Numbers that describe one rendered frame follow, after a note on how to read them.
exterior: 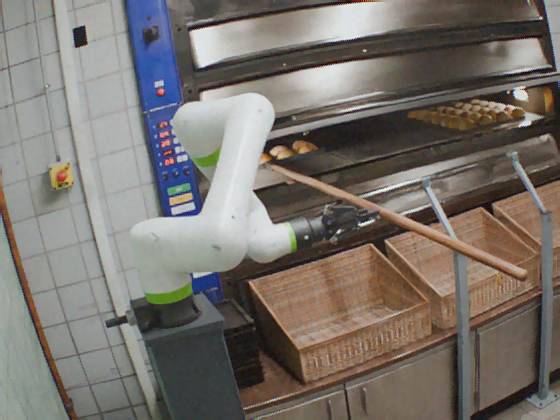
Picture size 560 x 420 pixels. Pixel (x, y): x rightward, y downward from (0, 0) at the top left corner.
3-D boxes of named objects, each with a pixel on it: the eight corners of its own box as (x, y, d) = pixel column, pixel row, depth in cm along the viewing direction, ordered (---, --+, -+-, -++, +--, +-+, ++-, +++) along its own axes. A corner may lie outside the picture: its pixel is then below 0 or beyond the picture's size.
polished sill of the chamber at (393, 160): (217, 209, 292) (215, 199, 291) (549, 123, 342) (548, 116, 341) (221, 212, 287) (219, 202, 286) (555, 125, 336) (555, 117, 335)
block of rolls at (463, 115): (405, 118, 389) (403, 108, 388) (471, 104, 402) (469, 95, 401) (463, 132, 333) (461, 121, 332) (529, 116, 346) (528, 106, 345)
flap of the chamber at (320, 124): (219, 151, 266) (208, 155, 286) (565, 79, 316) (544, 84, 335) (217, 144, 266) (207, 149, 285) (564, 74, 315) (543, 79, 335)
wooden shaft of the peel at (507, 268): (530, 280, 164) (530, 269, 163) (522, 284, 163) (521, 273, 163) (279, 169, 320) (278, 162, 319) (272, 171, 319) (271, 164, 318)
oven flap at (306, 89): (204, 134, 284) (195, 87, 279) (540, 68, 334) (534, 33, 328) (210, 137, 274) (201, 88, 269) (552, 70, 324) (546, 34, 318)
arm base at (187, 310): (112, 343, 167) (105, 322, 166) (104, 323, 181) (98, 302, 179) (210, 318, 175) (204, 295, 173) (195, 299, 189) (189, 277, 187)
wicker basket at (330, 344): (258, 341, 300) (245, 280, 293) (379, 300, 317) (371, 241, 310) (303, 385, 256) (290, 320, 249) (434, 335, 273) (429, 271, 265)
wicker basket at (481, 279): (388, 298, 317) (381, 239, 310) (485, 259, 334) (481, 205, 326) (443, 332, 273) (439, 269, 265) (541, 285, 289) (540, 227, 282)
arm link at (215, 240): (229, 248, 158) (269, 80, 190) (163, 251, 164) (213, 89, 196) (250, 281, 168) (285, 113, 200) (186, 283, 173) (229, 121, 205)
